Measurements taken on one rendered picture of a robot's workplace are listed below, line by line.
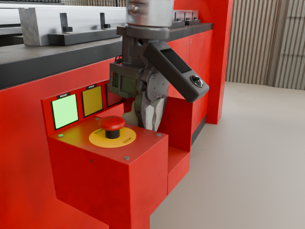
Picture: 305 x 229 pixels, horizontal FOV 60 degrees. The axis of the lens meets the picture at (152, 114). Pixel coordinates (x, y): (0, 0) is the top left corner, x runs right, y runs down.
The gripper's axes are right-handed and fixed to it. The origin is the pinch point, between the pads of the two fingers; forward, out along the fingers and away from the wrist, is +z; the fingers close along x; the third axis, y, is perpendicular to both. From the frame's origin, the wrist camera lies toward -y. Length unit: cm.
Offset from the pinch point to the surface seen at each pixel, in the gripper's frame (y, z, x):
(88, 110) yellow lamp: 9.4, -5.4, 6.6
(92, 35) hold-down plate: 36.6, -12.5, -23.3
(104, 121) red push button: 1.7, -7.3, 11.0
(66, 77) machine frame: 26.5, -5.7, -3.8
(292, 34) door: 8, 6, -348
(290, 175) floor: -30, 71, -128
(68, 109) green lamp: 9.5, -6.8, 10.8
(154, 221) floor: 22, 76, -49
